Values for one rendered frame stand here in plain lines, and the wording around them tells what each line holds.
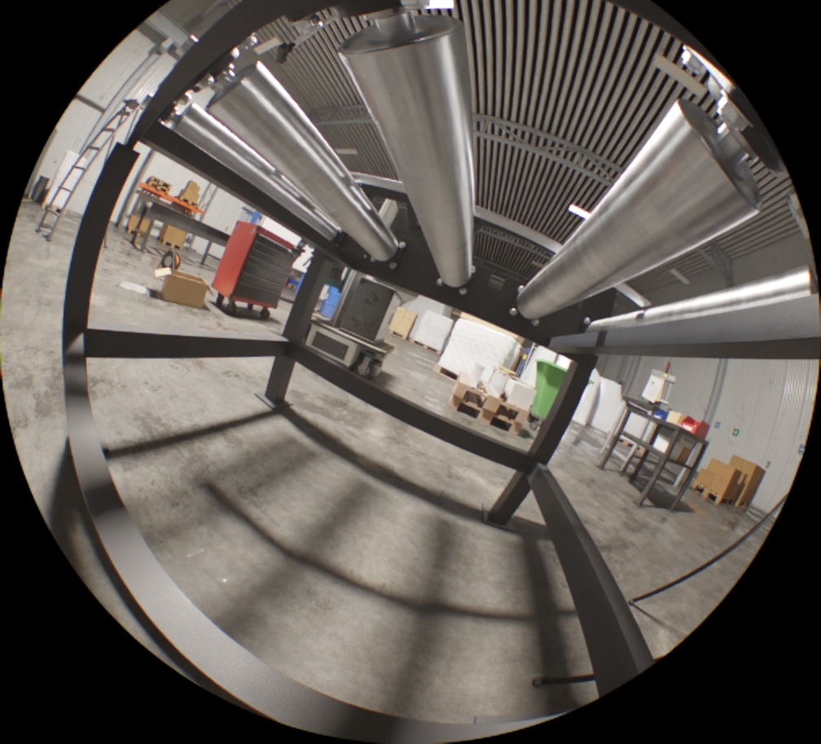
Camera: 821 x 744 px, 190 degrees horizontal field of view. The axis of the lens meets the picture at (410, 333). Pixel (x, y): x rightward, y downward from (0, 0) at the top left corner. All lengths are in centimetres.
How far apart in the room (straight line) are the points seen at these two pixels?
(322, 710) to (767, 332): 49
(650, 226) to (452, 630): 83
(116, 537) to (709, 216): 59
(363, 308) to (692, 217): 213
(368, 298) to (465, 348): 253
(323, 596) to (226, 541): 26
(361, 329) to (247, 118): 194
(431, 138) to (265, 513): 85
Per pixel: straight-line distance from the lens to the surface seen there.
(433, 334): 902
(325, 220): 104
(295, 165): 52
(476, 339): 424
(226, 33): 21
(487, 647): 80
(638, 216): 30
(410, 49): 23
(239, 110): 45
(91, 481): 39
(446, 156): 31
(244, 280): 269
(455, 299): 94
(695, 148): 24
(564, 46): 817
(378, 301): 214
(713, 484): 579
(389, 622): 71
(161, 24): 1108
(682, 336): 41
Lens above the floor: 62
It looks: 2 degrees down
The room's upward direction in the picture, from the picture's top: 23 degrees clockwise
